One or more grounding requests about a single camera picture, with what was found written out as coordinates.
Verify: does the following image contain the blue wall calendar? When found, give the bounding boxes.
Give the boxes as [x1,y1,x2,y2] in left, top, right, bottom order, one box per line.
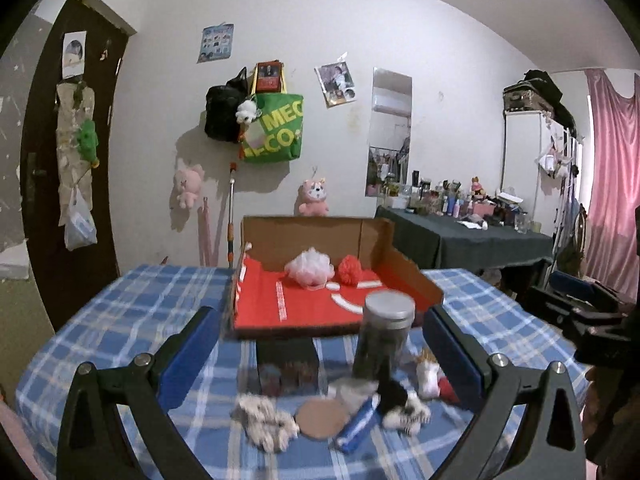
[196,22,235,64]

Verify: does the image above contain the black box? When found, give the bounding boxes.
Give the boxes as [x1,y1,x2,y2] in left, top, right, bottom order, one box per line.
[255,337,321,396]

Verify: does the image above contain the mop stick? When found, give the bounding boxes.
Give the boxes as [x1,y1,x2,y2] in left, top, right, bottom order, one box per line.
[227,162,237,268]

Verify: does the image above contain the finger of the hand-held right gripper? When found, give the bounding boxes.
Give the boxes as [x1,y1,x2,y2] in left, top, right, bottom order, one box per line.
[550,271,623,302]
[520,286,586,333]

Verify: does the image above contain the green tote bag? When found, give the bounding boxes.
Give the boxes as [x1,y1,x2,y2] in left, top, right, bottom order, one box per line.
[239,92,305,162]

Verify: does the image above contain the pink curtain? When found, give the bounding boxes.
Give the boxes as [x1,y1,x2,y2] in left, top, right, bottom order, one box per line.
[582,67,640,288]

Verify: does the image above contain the white fluffy scrunchie checked bow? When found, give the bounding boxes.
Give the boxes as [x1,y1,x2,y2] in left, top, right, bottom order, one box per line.
[232,392,301,453]

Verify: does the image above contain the wall mirror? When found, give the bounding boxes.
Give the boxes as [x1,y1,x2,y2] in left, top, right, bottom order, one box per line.
[366,66,413,198]

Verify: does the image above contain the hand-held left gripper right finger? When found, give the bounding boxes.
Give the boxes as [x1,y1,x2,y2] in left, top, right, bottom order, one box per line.
[422,304,586,480]

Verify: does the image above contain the round brown compact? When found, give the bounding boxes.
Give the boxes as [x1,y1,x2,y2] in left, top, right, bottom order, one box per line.
[295,397,353,442]

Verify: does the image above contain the pink plush bunny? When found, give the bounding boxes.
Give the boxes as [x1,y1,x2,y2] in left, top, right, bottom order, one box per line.
[172,162,205,209]

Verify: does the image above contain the pink white bath pouf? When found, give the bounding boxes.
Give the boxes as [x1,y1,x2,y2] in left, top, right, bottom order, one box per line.
[284,247,335,290]

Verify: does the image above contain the white wardrobe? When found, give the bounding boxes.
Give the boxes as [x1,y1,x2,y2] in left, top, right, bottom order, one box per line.
[501,110,583,241]

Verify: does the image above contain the clear jar with dark contents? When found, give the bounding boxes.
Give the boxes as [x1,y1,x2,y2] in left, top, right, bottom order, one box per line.
[352,291,416,381]

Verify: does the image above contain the black and white scrunchie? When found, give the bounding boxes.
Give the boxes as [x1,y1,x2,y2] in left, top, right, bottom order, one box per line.
[382,392,432,436]

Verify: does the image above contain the red bath pouf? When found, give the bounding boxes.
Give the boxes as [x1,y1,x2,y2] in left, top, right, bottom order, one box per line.
[337,254,373,287]

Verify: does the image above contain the group of cosmetics bottles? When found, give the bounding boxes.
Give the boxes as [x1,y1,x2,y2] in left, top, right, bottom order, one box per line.
[377,170,543,235]

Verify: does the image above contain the black bag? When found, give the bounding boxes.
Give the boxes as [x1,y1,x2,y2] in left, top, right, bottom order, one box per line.
[204,66,249,143]

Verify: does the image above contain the dark wooden door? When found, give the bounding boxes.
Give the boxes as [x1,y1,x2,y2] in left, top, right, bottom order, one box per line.
[20,0,138,333]

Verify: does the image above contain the dark bags on wardrobe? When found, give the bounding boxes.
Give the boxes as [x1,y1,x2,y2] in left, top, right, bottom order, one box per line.
[502,70,573,126]

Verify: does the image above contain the pink plush fox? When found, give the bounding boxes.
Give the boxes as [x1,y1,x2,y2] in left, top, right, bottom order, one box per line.
[298,178,330,217]

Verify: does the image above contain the hanging door organizer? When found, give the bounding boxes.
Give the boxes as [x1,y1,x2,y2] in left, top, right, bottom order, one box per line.
[55,80,98,226]

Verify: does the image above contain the blue plaid tablecloth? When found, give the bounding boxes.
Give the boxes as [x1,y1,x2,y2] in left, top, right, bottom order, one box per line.
[15,264,596,480]

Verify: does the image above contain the white plastic bag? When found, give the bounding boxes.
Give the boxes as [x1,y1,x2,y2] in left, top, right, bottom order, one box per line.
[63,187,97,252]

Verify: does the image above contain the green plush toy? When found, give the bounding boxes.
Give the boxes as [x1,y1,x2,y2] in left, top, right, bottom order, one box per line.
[75,119,101,167]

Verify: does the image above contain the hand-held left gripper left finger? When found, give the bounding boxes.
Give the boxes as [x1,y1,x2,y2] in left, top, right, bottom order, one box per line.
[56,306,223,480]

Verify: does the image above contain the pink umbrella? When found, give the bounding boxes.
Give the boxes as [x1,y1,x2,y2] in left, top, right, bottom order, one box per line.
[196,197,213,267]

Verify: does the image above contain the table with dark green cloth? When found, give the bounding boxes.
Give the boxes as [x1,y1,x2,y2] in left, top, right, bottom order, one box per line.
[375,205,555,281]

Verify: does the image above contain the cardboard box with red lining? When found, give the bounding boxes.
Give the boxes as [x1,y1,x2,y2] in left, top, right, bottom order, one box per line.
[227,215,445,341]

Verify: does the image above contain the white and red plush toy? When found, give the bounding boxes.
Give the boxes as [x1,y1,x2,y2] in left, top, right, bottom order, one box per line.
[416,350,461,405]

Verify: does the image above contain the red framed picture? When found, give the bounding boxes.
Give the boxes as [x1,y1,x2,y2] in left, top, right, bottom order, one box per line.
[250,61,286,94]

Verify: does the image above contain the wall photo poster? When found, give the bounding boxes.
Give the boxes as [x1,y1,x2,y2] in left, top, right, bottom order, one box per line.
[314,62,357,108]

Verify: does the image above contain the blue tube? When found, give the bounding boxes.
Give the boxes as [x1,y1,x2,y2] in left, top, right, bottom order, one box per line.
[332,396,378,453]

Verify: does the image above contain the door photo poster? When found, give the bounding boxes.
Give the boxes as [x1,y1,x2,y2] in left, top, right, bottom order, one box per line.
[62,31,88,80]

